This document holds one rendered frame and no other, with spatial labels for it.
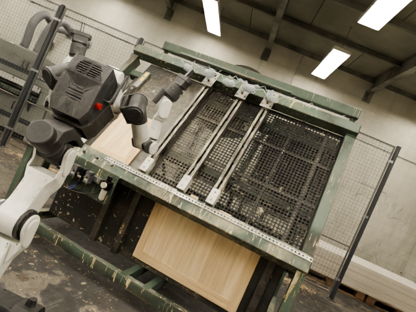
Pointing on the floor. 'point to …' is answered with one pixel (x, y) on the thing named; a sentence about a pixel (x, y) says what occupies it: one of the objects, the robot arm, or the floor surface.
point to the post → (20, 171)
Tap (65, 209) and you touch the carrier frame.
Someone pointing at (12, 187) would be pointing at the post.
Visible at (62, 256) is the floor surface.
